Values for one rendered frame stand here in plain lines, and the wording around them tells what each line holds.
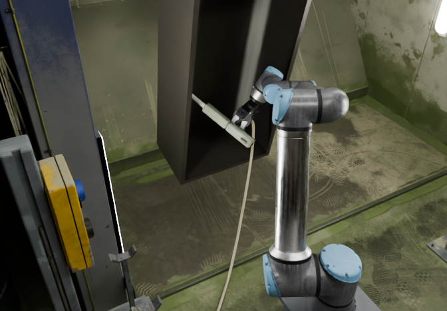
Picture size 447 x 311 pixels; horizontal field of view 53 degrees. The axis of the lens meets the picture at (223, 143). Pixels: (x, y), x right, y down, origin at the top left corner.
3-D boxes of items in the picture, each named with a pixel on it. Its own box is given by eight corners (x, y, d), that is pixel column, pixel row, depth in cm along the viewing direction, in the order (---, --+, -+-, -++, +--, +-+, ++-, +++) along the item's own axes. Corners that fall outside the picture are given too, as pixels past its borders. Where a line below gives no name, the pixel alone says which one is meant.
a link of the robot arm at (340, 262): (360, 306, 161) (370, 275, 151) (312, 306, 161) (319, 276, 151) (349, 271, 174) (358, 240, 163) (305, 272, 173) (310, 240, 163)
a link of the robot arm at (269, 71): (269, 70, 206) (267, 61, 214) (255, 91, 212) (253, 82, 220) (286, 79, 209) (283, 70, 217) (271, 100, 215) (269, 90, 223)
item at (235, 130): (267, 132, 238) (251, 142, 218) (263, 139, 240) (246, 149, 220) (199, 78, 247) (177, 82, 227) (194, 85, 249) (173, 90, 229)
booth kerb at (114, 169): (74, 188, 315) (71, 174, 307) (74, 187, 316) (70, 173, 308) (366, 98, 419) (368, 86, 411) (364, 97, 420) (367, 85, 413)
